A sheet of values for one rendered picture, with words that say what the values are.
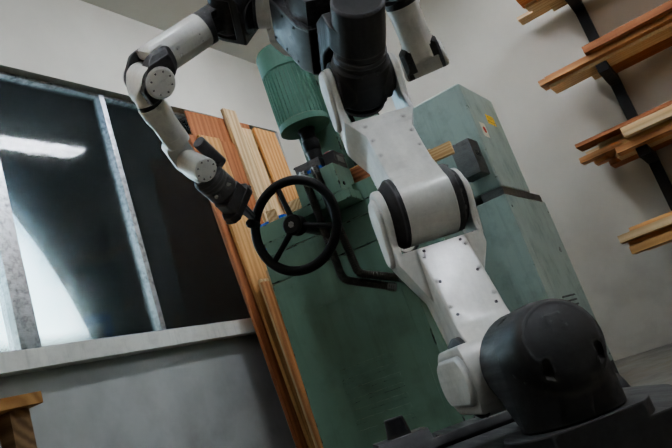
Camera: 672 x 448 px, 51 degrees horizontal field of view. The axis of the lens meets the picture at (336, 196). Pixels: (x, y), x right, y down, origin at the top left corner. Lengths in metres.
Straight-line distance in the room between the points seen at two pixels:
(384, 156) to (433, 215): 0.17
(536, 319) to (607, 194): 3.43
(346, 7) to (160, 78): 0.50
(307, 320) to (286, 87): 0.78
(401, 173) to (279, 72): 1.12
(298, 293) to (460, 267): 0.94
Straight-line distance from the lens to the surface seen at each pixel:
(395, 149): 1.46
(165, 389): 3.34
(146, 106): 1.77
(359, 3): 1.49
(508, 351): 1.03
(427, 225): 1.37
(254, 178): 4.26
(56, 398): 2.98
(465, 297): 1.32
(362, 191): 2.14
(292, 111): 2.38
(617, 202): 4.41
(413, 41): 1.98
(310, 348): 2.20
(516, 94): 4.63
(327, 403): 2.19
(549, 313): 1.03
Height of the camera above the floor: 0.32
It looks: 15 degrees up
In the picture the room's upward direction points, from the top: 19 degrees counter-clockwise
